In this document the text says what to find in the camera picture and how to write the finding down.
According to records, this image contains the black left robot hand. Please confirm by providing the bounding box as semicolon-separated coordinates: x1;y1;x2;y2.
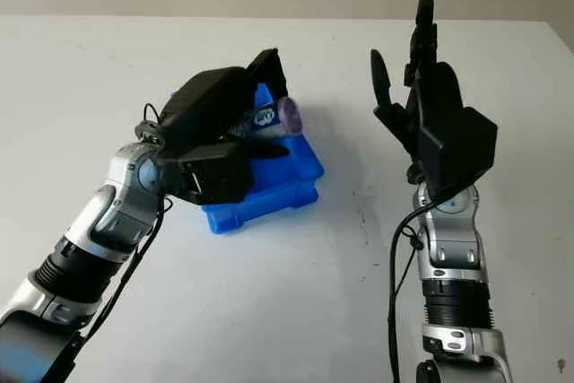
159;48;291;162

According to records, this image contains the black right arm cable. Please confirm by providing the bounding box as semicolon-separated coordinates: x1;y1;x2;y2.
387;201;432;383

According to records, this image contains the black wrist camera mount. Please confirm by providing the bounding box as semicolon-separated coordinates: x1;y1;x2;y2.
416;107;500;198
156;142;254;206

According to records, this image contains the purple white gum canister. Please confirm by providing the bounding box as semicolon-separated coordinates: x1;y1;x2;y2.
231;96;303;139

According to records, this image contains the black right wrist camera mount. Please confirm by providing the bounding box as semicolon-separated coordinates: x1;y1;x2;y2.
416;107;500;198

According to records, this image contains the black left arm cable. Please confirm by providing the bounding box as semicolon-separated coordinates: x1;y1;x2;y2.
53;102;176;383

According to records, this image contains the blue plastic tray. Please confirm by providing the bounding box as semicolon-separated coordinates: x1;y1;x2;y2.
200;84;326;236

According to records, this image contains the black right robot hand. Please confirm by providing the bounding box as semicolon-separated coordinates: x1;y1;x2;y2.
370;0;466;183

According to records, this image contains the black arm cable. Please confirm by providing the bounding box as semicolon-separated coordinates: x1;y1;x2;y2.
387;201;432;383
53;102;176;383

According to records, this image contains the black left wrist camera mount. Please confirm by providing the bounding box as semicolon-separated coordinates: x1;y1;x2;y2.
156;142;254;206

